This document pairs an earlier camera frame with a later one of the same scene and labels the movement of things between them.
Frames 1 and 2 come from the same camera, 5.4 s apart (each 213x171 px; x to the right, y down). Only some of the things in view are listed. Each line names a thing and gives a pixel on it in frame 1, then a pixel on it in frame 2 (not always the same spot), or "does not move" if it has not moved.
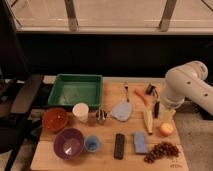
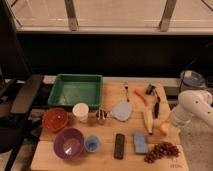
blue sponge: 139,140 does not move
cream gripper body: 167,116 to 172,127
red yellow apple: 166,129 does not move
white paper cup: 81,111 does not move
